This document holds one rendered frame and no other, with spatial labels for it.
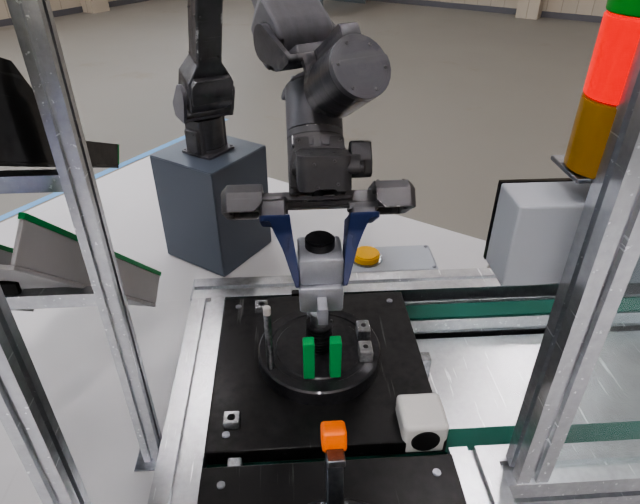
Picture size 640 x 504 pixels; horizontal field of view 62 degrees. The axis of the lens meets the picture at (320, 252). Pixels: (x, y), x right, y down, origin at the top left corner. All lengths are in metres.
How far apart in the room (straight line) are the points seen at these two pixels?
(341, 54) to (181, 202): 0.53
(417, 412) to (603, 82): 0.34
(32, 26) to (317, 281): 0.31
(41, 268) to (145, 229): 0.66
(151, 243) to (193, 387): 0.49
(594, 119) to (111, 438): 0.62
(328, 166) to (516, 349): 0.41
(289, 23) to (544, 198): 0.29
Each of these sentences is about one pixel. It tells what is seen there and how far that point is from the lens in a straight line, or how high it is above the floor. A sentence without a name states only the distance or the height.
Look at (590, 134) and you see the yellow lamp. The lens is 0.39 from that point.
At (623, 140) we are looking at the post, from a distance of 0.38.
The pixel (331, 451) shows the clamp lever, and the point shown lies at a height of 1.06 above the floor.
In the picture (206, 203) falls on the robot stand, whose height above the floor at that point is 1.00.
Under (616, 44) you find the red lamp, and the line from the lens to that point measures 0.38.
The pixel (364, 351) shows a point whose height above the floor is 1.01.
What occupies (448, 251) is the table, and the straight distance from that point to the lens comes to 1.04.
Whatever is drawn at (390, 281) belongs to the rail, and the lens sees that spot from 0.78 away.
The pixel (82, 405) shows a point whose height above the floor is 0.86.
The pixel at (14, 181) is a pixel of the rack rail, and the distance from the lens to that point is 0.49.
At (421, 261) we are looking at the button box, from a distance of 0.82.
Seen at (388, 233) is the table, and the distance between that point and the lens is 1.07.
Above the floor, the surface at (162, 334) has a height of 0.86.
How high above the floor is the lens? 1.42
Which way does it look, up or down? 34 degrees down
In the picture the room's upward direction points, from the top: straight up
